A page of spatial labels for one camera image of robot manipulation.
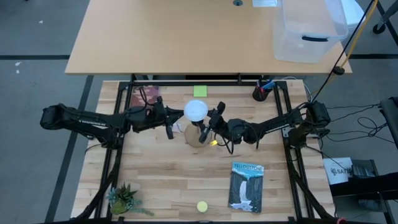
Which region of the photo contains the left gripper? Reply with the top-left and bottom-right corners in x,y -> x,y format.
126,95 -> 185,141

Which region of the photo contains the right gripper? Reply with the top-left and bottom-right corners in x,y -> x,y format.
195,101 -> 247,144

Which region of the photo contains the white flood lightbulb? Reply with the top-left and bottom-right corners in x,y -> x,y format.
183,99 -> 210,123

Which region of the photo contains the wooden lamp base black socket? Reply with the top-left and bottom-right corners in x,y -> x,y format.
183,120 -> 214,149

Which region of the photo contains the green sticky note pad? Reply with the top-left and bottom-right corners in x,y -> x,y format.
193,85 -> 208,98

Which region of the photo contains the brown canyon book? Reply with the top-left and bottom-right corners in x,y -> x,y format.
129,85 -> 161,108

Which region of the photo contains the black mesh pen cup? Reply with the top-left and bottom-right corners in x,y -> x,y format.
251,81 -> 274,103

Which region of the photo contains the tan wooden desk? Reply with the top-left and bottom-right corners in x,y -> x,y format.
64,0 -> 353,75

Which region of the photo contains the blue Yellowstone book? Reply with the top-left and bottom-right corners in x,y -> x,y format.
228,161 -> 265,213

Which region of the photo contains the small green succulent plant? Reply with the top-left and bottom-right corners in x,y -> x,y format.
106,182 -> 155,217

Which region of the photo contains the clear plastic sheet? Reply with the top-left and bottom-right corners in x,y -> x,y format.
251,0 -> 278,8

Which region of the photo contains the clear plastic storage bin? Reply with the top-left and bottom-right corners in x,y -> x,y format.
272,0 -> 349,64

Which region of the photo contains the white printed box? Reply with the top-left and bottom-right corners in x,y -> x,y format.
322,157 -> 354,185

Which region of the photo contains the black box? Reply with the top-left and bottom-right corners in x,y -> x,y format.
351,159 -> 379,179

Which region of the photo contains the black equipment stand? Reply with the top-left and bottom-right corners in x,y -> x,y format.
328,174 -> 398,224

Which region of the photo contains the black chair seat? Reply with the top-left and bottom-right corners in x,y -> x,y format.
378,96 -> 398,150

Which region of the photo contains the black chair base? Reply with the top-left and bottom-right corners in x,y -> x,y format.
372,0 -> 398,35

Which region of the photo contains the black hanging cable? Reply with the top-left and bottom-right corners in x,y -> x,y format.
309,0 -> 376,106

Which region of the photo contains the black floor cable tangle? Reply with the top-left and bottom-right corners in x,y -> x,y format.
323,104 -> 389,144

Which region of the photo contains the yellow hanging cable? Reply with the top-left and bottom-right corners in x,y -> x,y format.
340,0 -> 379,68

